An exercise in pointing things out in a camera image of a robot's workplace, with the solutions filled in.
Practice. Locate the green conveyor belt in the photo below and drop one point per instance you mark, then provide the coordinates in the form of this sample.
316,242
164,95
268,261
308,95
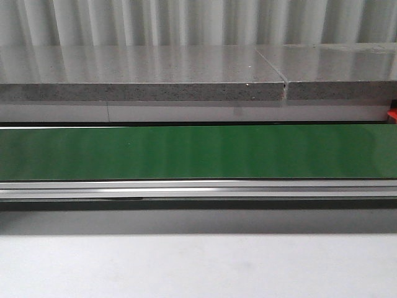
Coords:
198,152

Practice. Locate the white pleated curtain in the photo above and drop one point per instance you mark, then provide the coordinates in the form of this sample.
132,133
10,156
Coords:
37,23

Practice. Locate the grey stone counter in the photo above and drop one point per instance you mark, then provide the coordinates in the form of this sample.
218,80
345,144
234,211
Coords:
263,83

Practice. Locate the aluminium conveyor frame rail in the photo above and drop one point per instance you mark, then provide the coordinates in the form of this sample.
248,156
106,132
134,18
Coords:
200,194

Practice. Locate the red plastic object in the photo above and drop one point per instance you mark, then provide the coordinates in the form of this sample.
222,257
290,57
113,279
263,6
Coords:
392,113

